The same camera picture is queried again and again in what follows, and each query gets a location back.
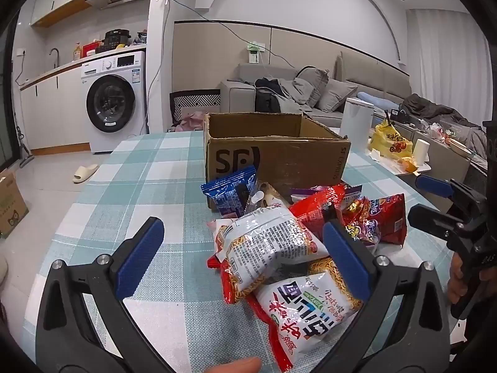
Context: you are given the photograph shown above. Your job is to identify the person's right hand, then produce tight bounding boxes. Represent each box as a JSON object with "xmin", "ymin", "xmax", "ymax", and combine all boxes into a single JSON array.
[{"xmin": 446, "ymin": 254, "xmax": 497, "ymax": 304}]

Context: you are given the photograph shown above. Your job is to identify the blue snack packet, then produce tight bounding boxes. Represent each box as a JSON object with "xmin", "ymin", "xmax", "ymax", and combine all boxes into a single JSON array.
[{"xmin": 201, "ymin": 165, "xmax": 259, "ymax": 218}]

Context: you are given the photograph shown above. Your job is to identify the blue pillow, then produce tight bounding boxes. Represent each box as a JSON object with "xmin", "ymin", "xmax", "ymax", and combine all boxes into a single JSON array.
[{"xmin": 357, "ymin": 92, "xmax": 399, "ymax": 110}]

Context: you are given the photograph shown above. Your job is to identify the white washing machine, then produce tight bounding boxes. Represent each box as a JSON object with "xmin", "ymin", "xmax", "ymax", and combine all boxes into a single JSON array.
[{"xmin": 81, "ymin": 50, "xmax": 148, "ymax": 153}]

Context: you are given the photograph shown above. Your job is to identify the floor mop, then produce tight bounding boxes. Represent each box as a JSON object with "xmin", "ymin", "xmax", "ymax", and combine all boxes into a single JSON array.
[{"xmin": 16, "ymin": 126, "xmax": 35, "ymax": 168}]

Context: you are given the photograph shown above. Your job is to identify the pink cloth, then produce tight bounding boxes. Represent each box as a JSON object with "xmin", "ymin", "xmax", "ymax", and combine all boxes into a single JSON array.
[{"xmin": 175, "ymin": 112, "xmax": 205, "ymax": 132}]

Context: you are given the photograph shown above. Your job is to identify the white noodle packet fine print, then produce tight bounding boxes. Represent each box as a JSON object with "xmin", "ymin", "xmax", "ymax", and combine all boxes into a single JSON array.
[{"xmin": 207, "ymin": 204, "xmax": 331, "ymax": 304}]

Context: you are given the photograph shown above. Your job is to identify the white noodle packet large print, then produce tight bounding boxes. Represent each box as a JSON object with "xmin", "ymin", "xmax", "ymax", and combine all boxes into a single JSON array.
[{"xmin": 248, "ymin": 258, "xmax": 363, "ymax": 372}]

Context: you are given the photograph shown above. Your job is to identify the grey pillow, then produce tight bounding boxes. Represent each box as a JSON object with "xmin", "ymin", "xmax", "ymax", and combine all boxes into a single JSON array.
[
  {"xmin": 297, "ymin": 68, "xmax": 329, "ymax": 107},
  {"xmin": 316, "ymin": 79, "xmax": 358, "ymax": 113}
]

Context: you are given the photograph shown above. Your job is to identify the dark clothes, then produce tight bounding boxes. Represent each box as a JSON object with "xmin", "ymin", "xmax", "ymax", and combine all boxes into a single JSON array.
[{"xmin": 254, "ymin": 78, "xmax": 285, "ymax": 113}]

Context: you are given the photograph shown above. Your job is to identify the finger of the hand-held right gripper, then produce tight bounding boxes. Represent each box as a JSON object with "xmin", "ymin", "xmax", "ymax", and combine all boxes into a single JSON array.
[
  {"xmin": 415, "ymin": 175, "xmax": 472, "ymax": 205},
  {"xmin": 408, "ymin": 204, "xmax": 464, "ymax": 243}
]

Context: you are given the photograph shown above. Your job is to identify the beige slipper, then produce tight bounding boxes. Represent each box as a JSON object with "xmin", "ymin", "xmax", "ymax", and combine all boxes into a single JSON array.
[{"xmin": 72, "ymin": 164, "xmax": 99, "ymax": 183}]

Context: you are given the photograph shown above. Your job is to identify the dark glass door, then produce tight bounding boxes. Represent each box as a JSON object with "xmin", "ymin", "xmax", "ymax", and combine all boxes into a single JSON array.
[{"xmin": 0, "ymin": 27, "xmax": 18, "ymax": 168}]

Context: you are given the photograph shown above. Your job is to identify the red cookie packet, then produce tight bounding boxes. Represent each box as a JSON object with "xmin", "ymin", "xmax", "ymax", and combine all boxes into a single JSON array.
[{"xmin": 289, "ymin": 184, "xmax": 347, "ymax": 242}]

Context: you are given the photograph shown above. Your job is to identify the grey sofa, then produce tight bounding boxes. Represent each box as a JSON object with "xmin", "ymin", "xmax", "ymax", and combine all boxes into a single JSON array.
[{"xmin": 219, "ymin": 50, "xmax": 412, "ymax": 125}]

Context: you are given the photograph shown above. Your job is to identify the white counter cabinet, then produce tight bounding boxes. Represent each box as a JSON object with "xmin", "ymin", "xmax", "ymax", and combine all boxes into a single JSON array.
[{"xmin": 19, "ymin": 60, "xmax": 92, "ymax": 151}]

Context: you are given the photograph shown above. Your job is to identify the white trash can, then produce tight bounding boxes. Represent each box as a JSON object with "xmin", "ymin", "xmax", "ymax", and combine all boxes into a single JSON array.
[{"xmin": 341, "ymin": 98, "xmax": 374, "ymax": 140}]

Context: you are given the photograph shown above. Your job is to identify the grey coat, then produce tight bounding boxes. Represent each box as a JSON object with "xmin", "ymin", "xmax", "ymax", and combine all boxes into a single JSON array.
[{"xmin": 402, "ymin": 93, "xmax": 488, "ymax": 158}]

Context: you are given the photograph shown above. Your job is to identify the checked tablecloth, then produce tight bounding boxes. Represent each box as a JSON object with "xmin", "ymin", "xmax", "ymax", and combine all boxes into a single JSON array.
[{"xmin": 23, "ymin": 130, "xmax": 467, "ymax": 373}]

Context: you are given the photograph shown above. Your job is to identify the cardboard box with print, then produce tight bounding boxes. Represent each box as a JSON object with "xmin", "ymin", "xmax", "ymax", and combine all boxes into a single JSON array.
[{"xmin": 0, "ymin": 169, "xmax": 29, "ymax": 237}]

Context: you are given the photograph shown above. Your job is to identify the patterned basket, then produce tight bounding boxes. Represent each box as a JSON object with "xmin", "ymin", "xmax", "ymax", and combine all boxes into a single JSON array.
[{"xmin": 170, "ymin": 89, "xmax": 221, "ymax": 123}]

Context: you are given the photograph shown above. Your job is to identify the person's left hand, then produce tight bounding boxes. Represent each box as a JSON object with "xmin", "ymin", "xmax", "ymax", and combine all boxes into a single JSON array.
[{"xmin": 205, "ymin": 357, "xmax": 262, "ymax": 373}]

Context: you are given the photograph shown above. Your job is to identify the grey clothing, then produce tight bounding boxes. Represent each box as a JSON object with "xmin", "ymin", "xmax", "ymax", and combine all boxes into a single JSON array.
[{"xmin": 277, "ymin": 78, "xmax": 316, "ymax": 114}]

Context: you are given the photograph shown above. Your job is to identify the white paper roll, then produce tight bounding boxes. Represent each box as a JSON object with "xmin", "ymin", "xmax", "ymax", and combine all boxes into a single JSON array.
[{"xmin": 412, "ymin": 139, "xmax": 431, "ymax": 166}]

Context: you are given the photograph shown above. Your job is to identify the yellow plastic bag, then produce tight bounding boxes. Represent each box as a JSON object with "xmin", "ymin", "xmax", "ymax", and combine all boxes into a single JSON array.
[{"xmin": 369, "ymin": 118, "xmax": 415, "ymax": 160}]

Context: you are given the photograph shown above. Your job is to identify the black pressure cooker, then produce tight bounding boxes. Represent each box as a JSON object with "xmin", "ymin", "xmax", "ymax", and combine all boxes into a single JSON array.
[{"xmin": 104, "ymin": 29, "xmax": 132, "ymax": 50}]

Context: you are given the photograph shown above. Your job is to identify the dark red snack packet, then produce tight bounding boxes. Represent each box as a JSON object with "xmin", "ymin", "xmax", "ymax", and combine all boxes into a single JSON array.
[{"xmin": 342, "ymin": 193, "xmax": 408, "ymax": 246}]

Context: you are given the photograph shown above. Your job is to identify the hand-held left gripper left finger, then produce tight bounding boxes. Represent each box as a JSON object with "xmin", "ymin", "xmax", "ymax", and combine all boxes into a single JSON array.
[{"xmin": 35, "ymin": 217, "xmax": 171, "ymax": 373}]

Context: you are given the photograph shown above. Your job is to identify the brown snack packet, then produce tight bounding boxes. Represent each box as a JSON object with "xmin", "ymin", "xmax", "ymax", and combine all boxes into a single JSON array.
[{"xmin": 248, "ymin": 181, "xmax": 290, "ymax": 218}]

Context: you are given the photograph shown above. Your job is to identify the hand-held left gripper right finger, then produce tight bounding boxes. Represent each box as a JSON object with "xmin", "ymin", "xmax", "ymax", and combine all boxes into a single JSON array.
[{"xmin": 323, "ymin": 219, "xmax": 451, "ymax": 373}]

